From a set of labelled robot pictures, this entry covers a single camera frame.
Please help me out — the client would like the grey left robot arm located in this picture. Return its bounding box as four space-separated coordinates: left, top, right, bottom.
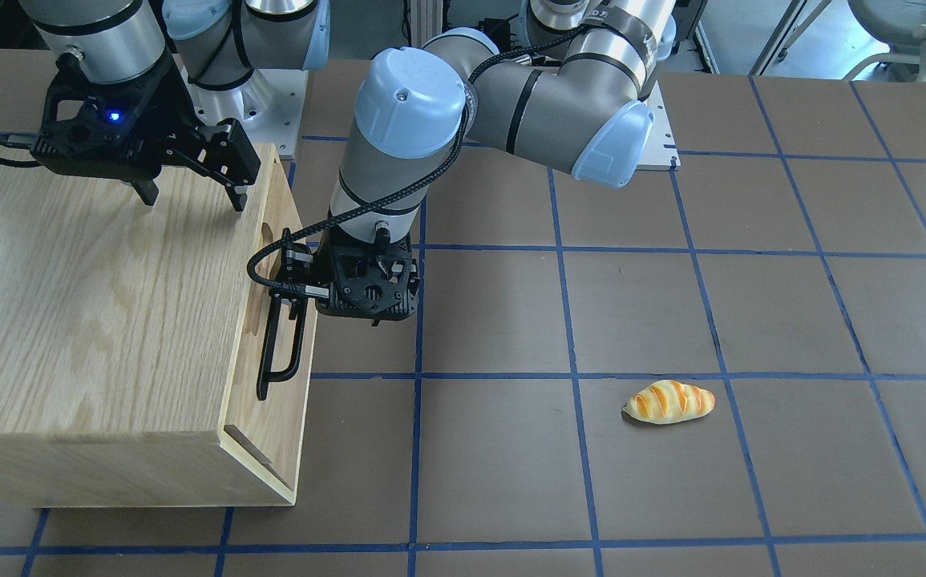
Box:
247 1 677 322

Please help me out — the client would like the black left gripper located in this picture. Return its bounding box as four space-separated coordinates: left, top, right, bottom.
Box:
269 228 421 324

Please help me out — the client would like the grey chair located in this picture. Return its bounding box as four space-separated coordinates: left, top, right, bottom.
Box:
843 1 926 82

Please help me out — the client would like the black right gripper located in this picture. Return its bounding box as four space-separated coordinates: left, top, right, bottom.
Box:
30 54 261 212

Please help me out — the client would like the black drawer handle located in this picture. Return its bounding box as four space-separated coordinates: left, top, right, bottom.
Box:
267 228 309 384
255 295 281 401

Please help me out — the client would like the wooden drawer cabinet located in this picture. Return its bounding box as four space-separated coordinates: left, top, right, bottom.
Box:
0 143 317 507

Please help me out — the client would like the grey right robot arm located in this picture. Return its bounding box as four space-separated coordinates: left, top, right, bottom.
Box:
22 1 330 212

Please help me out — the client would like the toy bread loaf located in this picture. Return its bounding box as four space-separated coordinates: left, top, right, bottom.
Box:
622 379 716 425

